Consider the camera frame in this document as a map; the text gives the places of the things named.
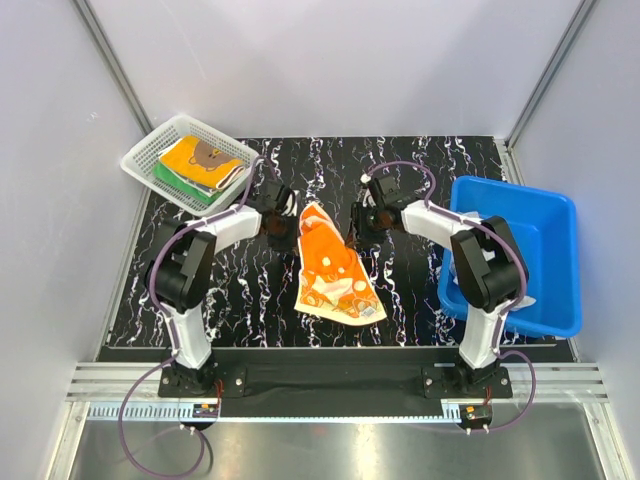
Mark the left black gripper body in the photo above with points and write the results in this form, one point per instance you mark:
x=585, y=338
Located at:
x=283, y=236

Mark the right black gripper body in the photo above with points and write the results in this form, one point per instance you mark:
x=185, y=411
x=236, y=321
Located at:
x=367, y=223

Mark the orange floral towel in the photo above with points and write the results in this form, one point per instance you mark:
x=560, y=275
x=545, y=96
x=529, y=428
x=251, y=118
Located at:
x=333, y=283

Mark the brown yellow towel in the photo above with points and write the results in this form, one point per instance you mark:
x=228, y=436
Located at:
x=191, y=150

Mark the green microfiber towel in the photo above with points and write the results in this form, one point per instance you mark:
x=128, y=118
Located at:
x=220, y=177

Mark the grey white towel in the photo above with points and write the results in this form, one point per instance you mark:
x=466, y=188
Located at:
x=489, y=266

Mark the blue white patterned towel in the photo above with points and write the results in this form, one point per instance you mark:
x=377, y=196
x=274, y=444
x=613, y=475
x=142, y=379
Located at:
x=201, y=188

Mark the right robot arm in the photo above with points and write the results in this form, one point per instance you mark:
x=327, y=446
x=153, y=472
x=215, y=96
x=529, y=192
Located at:
x=478, y=359

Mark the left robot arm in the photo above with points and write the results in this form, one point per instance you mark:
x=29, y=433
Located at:
x=178, y=276

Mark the white perforated plastic basket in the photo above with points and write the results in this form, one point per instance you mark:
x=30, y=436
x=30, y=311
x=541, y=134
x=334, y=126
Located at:
x=141, y=159

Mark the blue plastic bin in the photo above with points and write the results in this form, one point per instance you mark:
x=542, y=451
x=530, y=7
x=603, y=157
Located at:
x=544, y=225

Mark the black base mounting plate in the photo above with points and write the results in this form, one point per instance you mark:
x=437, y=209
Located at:
x=331, y=383

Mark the aluminium frame rail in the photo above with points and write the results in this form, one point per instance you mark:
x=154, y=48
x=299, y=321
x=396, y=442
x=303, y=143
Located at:
x=113, y=390

